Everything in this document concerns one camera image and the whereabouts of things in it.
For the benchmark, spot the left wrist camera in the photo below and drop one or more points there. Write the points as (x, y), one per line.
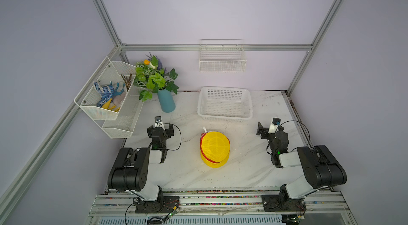
(158, 122)

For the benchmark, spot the white cloth in shelf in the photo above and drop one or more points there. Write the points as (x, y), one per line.
(118, 101)

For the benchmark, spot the artificial green plant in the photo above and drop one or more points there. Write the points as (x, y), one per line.
(152, 78)

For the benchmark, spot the teal garden rake yellow handle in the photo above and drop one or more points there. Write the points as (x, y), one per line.
(109, 105)

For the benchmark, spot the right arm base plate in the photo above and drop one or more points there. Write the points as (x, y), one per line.
(277, 203)

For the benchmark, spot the yellow mesh laundry bag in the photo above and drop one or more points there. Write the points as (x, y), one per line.
(215, 148)

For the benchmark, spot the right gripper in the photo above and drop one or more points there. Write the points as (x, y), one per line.
(264, 131)

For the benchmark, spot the white wire wall basket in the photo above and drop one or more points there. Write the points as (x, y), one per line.
(222, 56)

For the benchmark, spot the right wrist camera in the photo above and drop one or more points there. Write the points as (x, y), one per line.
(275, 123)

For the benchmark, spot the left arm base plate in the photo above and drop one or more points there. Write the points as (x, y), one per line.
(164, 204)

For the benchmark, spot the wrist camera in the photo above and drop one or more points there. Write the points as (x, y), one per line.
(275, 123)
(158, 122)

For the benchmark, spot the brown twigs in shelf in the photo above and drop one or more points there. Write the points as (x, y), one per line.
(127, 80)

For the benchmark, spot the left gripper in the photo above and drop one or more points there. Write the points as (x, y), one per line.
(169, 131)

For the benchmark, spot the white mesh corner shelf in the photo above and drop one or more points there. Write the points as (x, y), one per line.
(117, 125)

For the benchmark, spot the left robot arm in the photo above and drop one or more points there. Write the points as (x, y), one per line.
(129, 172)

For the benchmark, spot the white plastic basket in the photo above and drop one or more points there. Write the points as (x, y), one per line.
(225, 104)

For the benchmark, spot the teal vase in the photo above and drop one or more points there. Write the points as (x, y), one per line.
(166, 101)

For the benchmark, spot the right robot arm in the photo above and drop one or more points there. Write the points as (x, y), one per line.
(320, 168)

